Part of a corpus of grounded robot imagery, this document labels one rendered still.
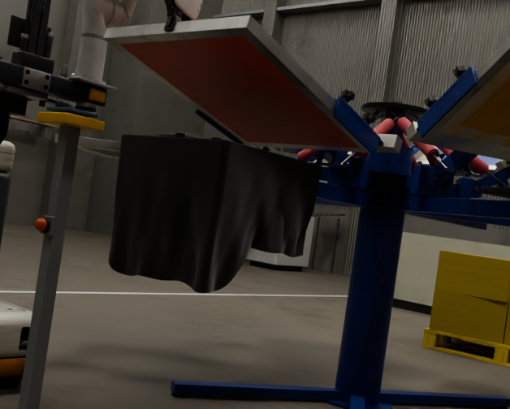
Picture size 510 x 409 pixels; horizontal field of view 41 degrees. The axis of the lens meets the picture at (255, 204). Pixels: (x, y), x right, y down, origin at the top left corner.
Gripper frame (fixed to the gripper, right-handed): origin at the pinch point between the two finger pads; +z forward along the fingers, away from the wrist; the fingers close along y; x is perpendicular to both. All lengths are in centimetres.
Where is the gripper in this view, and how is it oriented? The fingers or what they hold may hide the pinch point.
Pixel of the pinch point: (175, 28)
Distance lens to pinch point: 207.8
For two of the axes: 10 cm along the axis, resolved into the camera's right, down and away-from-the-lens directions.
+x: 7.8, 1.0, -6.2
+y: -5.5, -3.6, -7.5
